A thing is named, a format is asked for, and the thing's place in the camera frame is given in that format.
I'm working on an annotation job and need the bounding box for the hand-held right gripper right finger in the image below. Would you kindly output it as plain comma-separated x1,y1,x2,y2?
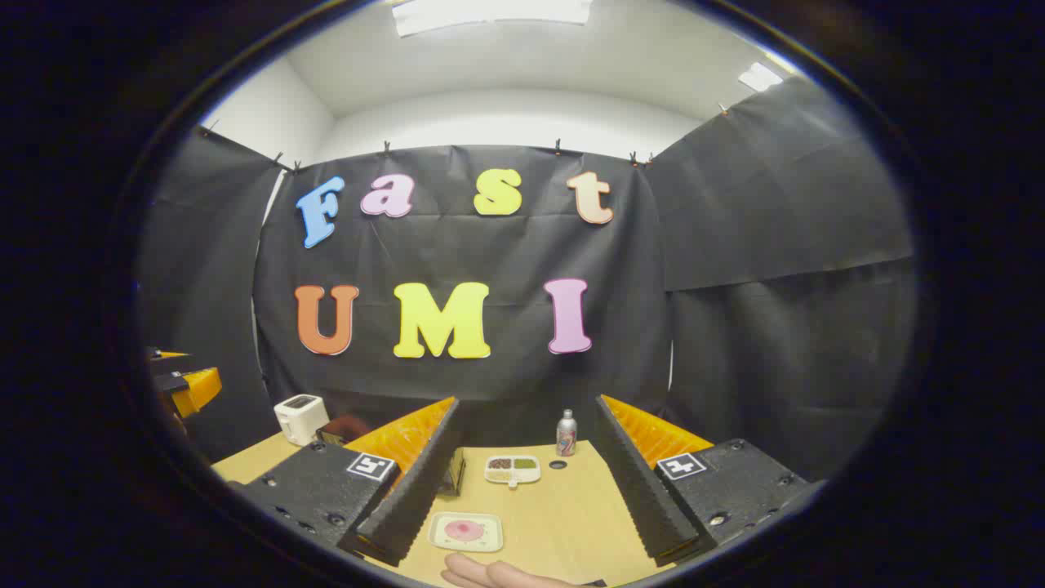
594,394,825,568

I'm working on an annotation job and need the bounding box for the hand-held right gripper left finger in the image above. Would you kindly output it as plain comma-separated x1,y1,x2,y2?
237,396,468,568

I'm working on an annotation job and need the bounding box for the white square plate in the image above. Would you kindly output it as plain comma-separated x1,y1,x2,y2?
429,511,504,554

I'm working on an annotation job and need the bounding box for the black electric oven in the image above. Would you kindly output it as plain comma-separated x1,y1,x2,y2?
314,412,466,497

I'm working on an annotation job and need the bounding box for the white divided seasoning dish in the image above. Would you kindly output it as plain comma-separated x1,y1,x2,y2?
485,455,541,489

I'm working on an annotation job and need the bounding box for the white toaster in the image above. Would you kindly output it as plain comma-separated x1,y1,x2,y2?
273,394,331,447

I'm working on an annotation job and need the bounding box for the black backdrop cloth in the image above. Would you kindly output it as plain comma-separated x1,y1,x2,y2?
135,78,915,483

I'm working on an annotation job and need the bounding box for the small ceiling light panel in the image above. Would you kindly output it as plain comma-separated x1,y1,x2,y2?
739,62,785,92

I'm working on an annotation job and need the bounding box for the large ceiling light panel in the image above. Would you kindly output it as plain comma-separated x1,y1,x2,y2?
392,0,593,38

